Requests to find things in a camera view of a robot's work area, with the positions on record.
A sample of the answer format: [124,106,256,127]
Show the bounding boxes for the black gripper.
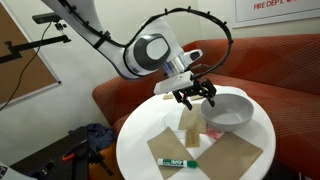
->
[173,79,216,110]

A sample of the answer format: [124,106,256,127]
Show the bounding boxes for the grey bowl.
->
[200,94,254,132]

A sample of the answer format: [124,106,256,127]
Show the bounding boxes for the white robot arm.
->
[42,0,216,108]

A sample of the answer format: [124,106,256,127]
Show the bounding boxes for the small brown paper sheet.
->
[190,95,204,101]

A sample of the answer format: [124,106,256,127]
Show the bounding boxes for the brown paper bag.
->
[178,107,206,133]

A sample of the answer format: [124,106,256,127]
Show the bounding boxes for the pink sweetener packet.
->
[206,128,222,140]

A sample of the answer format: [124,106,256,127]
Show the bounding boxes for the round white table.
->
[116,95,276,180]

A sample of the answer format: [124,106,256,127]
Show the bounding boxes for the green and white marker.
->
[157,158,198,168]

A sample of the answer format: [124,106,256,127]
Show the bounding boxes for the large brown paper sheet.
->
[196,133,263,180]

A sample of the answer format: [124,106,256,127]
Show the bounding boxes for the orange red sofa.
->
[92,34,320,180]

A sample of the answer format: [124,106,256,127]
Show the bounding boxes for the blue cloth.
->
[68,123,117,152]

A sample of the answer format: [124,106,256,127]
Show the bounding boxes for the black equipment cart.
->
[11,129,114,180]

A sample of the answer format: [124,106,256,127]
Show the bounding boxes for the cork bulletin board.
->
[0,2,61,109]

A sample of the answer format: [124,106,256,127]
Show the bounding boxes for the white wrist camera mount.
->
[154,71,193,95]

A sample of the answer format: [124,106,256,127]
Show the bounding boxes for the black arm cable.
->
[61,0,234,81]

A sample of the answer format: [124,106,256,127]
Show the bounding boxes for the white framed wall sign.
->
[233,0,320,28]

